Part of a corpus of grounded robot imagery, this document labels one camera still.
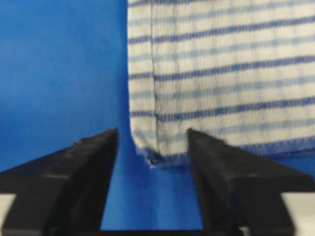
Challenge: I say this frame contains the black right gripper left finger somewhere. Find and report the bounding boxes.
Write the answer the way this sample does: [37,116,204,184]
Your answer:
[0,127,119,236]

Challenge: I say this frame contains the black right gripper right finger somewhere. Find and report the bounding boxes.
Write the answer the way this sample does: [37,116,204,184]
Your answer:
[187,129,315,236]

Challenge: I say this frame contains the white blue-striped towel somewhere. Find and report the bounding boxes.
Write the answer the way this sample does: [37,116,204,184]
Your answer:
[127,0,315,167]

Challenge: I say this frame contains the blue table cloth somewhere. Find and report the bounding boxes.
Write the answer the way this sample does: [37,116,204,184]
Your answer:
[0,0,315,230]

